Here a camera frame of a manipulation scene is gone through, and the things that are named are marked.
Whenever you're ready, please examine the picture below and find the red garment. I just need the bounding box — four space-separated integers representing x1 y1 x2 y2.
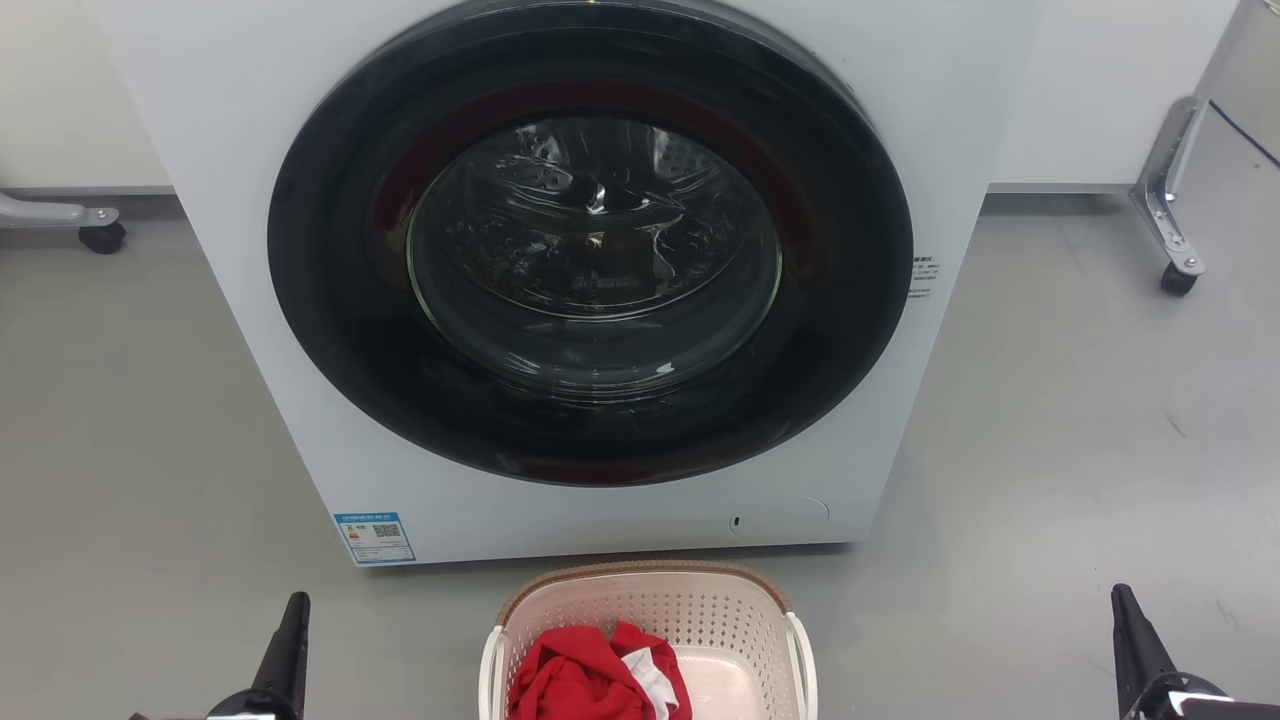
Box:
508 622 693 720

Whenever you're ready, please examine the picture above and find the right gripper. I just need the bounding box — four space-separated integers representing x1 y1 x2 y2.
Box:
1111 584 1280 720

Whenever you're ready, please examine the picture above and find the grey metal stand frame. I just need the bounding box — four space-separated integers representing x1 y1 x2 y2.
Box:
1130 0 1280 277

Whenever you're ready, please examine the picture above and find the white front-load washing machine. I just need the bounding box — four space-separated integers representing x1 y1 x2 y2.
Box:
95 0 1046 569

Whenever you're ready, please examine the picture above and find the thin black cable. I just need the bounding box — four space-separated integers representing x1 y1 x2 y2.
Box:
1208 100 1280 167

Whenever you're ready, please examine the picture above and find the round black washer door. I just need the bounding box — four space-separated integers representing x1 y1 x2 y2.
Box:
267 0 914 488

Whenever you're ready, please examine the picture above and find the white woven laundry basket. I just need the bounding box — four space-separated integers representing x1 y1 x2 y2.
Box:
478 560 819 720

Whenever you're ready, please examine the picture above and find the blue energy label sticker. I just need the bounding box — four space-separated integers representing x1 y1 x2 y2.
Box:
333 512 417 567

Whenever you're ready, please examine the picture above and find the white garment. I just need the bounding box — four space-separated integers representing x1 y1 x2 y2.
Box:
622 648 681 720

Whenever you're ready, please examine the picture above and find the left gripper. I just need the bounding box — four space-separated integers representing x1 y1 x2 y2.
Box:
207 592 312 720

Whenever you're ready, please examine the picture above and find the grey metal stand leg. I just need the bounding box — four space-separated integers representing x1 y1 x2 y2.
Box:
0 190 121 230

